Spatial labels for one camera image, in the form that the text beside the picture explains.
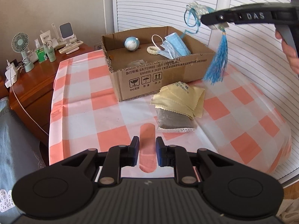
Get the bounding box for blue tasselled sachet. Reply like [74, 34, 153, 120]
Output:
[184, 1, 228, 84]

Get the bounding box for blue face masks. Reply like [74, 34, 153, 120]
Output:
[147, 32, 191, 59]

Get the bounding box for grey fabric pouch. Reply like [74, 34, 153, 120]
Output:
[156, 108, 195, 133]
[126, 60, 147, 68]

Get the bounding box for person's hand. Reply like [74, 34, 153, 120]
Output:
[275, 30, 299, 74]

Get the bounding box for white louvred door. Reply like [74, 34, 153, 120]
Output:
[112, 0, 298, 186]

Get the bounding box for pink checked tablecloth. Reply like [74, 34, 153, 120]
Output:
[49, 51, 291, 179]

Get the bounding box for yellow cleaning cloths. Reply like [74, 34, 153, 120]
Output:
[150, 81, 205, 119]

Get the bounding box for brown cardboard box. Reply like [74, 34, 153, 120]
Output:
[101, 26, 215, 102]

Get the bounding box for blue white round toy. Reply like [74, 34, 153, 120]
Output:
[124, 36, 140, 52]

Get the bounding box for wooden side cabinet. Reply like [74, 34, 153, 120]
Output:
[9, 44, 94, 146]

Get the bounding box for white remote control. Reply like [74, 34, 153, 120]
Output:
[58, 41, 83, 55]

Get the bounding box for green tube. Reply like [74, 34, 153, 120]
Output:
[46, 47, 56, 62]

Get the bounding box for green small box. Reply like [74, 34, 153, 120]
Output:
[36, 49, 48, 63]

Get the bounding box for white phone stand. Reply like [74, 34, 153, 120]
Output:
[59, 22, 75, 44]

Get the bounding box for mint handheld fan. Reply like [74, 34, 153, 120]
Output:
[11, 32, 34, 72]

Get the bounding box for cream scrunchie ring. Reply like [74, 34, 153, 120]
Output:
[146, 46, 162, 55]

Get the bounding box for wall power socket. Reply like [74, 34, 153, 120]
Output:
[94, 43, 102, 50]

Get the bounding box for white charger with cable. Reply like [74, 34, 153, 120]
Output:
[7, 60, 49, 136]

